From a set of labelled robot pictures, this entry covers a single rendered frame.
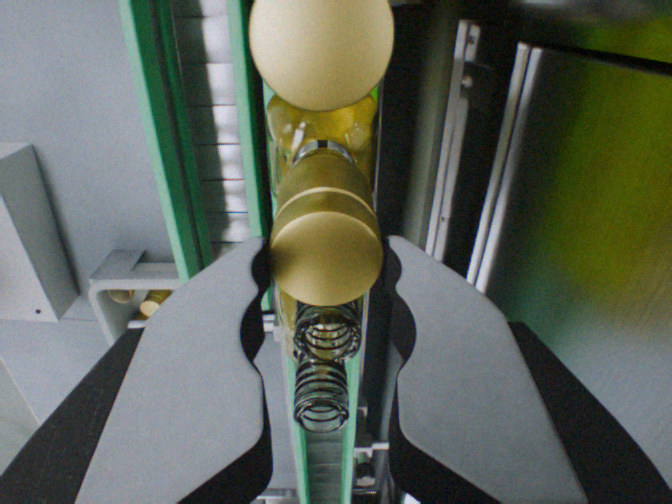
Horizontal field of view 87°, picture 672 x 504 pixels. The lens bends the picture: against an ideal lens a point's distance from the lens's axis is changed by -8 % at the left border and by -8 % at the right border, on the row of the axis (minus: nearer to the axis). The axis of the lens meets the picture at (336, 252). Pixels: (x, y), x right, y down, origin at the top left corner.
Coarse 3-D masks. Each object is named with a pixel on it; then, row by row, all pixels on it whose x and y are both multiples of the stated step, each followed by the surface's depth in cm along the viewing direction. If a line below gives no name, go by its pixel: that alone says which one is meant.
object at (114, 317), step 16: (96, 288) 51; (112, 288) 52; (128, 288) 52; (144, 288) 52; (160, 288) 52; (176, 288) 52; (96, 304) 53; (112, 304) 57; (128, 304) 61; (112, 320) 57; (128, 320) 61; (112, 336) 57
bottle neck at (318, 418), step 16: (304, 368) 21; (320, 368) 20; (336, 368) 21; (304, 384) 20; (320, 384) 20; (336, 384) 20; (304, 400) 19; (320, 400) 19; (336, 400) 19; (304, 416) 20; (320, 416) 21; (336, 416) 20; (320, 432) 20
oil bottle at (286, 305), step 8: (280, 288) 24; (280, 296) 24; (288, 296) 24; (360, 296) 24; (280, 304) 24; (288, 304) 23; (360, 304) 24; (280, 312) 24; (288, 312) 23; (360, 312) 24; (280, 320) 24; (288, 320) 23; (280, 328) 24; (288, 328) 23; (280, 336) 25; (288, 336) 23; (288, 344) 24; (360, 344) 25; (288, 352) 24; (296, 352) 24; (296, 360) 24
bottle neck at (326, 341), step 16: (304, 304) 17; (352, 304) 17; (304, 320) 16; (320, 320) 16; (336, 320) 16; (352, 320) 16; (304, 336) 16; (320, 336) 18; (336, 336) 18; (352, 336) 16; (304, 352) 17; (320, 352) 17; (336, 352) 17; (352, 352) 17
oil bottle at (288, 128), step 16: (272, 96) 19; (368, 96) 18; (272, 112) 17; (288, 112) 17; (304, 112) 17; (320, 112) 17; (336, 112) 17; (352, 112) 17; (368, 112) 17; (272, 128) 17; (288, 128) 17; (304, 128) 17; (320, 128) 17; (336, 128) 17; (352, 128) 17; (368, 128) 17; (272, 144) 17; (288, 144) 17; (304, 144) 17; (352, 144) 17; (368, 144) 17; (272, 160) 18; (288, 160) 17; (368, 160) 18; (272, 176) 18; (368, 176) 18; (272, 192) 19
